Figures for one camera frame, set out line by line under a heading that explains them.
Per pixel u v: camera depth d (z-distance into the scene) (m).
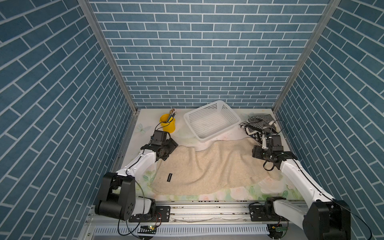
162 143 0.69
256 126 0.94
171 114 0.97
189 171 0.87
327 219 0.39
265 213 0.72
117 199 0.42
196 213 0.75
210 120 1.13
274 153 0.62
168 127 1.03
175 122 1.07
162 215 0.73
